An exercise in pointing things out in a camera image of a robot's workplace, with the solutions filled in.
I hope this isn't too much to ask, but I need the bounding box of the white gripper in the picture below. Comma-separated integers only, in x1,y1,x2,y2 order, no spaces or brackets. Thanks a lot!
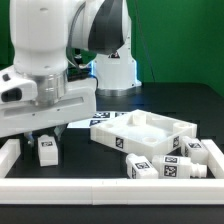
0,80,96,146

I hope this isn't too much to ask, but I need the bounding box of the white square tabletop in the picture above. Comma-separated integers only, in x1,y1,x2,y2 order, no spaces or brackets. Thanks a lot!
90,110,197,160

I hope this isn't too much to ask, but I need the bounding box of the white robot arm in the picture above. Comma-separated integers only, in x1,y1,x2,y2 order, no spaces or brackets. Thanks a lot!
0,0,141,138

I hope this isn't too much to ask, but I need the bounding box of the paper sheet with tags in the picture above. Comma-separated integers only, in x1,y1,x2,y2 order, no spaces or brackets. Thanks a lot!
67,111,124,129

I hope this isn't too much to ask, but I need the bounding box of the white U-shaped fence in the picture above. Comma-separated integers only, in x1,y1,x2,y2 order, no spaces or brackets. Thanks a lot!
0,139,224,205

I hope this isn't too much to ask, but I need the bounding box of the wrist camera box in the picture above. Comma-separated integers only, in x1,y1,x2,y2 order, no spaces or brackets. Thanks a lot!
0,66,38,109

